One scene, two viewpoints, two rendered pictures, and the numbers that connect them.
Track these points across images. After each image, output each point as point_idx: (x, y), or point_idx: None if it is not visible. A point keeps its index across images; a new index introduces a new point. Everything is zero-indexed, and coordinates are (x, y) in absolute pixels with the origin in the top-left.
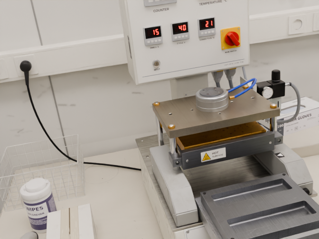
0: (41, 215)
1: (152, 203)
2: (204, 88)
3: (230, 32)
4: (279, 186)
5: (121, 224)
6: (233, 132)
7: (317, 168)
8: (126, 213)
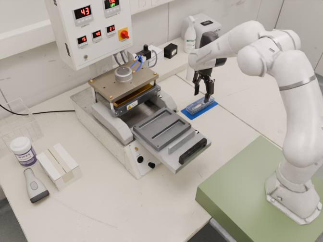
0: (29, 158)
1: (93, 131)
2: (118, 68)
3: (123, 30)
4: (165, 113)
5: (78, 147)
6: (138, 90)
7: (166, 88)
8: (77, 139)
